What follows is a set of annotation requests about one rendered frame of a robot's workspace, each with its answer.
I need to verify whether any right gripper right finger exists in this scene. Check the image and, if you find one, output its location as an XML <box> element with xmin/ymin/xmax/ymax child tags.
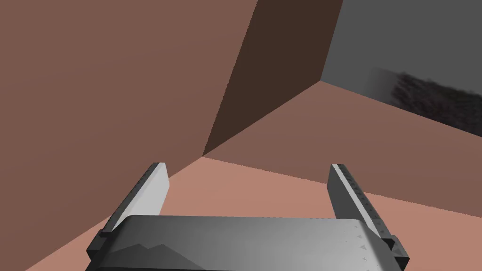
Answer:
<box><xmin>326</xmin><ymin>163</ymin><xmax>395</xmax><ymax>241</ymax></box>

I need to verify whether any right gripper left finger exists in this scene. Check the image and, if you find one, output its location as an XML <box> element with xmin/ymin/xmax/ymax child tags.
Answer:
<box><xmin>100</xmin><ymin>162</ymin><xmax>170</xmax><ymax>233</ymax></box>

